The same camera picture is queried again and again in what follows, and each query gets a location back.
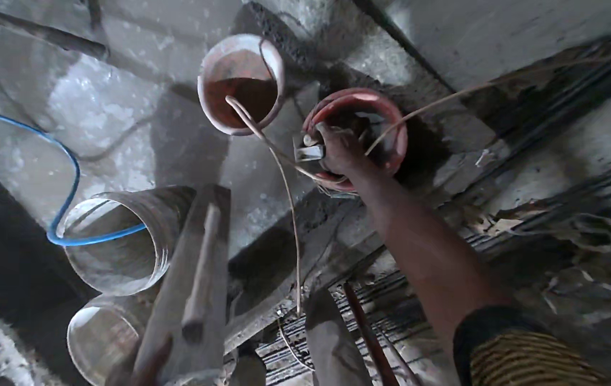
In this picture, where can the white bucket with reddish water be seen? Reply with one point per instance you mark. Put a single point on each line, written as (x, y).
(212, 115)

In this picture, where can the person's right fingers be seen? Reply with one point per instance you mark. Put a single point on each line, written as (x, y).
(329, 132)

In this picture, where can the person's right hand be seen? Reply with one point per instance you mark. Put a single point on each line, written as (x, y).
(344, 152)

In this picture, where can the brown wooden pole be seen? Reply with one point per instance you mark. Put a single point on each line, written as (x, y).
(42, 33)

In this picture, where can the person's left hand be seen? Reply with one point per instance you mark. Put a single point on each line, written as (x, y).
(142, 370)

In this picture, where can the large grey bucket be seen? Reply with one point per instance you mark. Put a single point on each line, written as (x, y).
(158, 214)

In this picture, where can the bundle of steel rods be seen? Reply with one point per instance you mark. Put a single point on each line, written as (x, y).
(541, 206)

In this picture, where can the red bucket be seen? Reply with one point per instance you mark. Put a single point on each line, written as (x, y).
(399, 136)

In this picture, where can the person's right forearm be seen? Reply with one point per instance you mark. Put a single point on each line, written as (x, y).
(423, 236)

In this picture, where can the long thin tan rod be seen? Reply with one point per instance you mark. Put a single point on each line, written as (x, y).
(445, 99)

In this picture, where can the grey bucket with pale rim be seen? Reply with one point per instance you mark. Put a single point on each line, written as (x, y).
(133, 311)

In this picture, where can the person's legs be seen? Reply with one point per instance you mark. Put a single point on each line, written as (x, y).
(332, 343)

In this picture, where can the reddish brown metal bar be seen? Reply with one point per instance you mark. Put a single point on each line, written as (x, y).
(368, 332)

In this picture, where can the person's left fingers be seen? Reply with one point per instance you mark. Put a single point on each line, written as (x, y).
(158, 358)

